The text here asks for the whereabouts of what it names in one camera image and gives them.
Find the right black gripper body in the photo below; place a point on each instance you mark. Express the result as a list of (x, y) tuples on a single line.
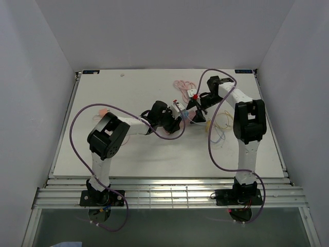
[(209, 100)]

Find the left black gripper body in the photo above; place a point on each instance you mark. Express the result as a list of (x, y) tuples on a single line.
[(168, 122)]

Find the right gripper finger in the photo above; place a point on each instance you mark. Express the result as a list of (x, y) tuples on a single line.
[(192, 103), (198, 117)]

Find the yellow charger plug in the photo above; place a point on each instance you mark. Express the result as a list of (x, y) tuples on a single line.
[(207, 126)]

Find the pink power strip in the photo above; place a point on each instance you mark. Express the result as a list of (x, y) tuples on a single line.
[(182, 123)]

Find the pink charger plug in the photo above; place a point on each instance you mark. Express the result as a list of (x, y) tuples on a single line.
[(102, 112)]

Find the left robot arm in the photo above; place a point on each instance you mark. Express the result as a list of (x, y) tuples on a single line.
[(108, 135)]

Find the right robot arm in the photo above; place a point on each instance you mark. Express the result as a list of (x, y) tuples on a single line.
[(249, 126)]

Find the right blue corner label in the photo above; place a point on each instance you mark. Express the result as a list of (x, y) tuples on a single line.
[(243, 71)]

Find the blue corner label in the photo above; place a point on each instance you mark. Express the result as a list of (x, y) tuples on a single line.
[(91, 72), (243, 71)]

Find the left blue corner label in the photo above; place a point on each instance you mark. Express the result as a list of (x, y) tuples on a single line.
[(91, 72)]

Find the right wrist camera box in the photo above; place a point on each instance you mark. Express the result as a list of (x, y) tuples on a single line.
[(192, 94)]

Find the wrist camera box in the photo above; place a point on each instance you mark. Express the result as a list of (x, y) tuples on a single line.
[(192, 94), (177, 109)]

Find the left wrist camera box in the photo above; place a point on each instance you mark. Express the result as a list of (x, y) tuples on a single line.
[(177, 109)]

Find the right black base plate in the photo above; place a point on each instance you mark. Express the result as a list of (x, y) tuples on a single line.
[(226, 197)]

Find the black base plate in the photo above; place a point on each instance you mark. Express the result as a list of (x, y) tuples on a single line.
[(226, 197), (101, 199)]

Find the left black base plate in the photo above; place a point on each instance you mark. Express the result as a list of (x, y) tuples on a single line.
[(101, 199)]

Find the aluminium rail frame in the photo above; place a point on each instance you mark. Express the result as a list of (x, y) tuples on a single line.
[(156, 173)]

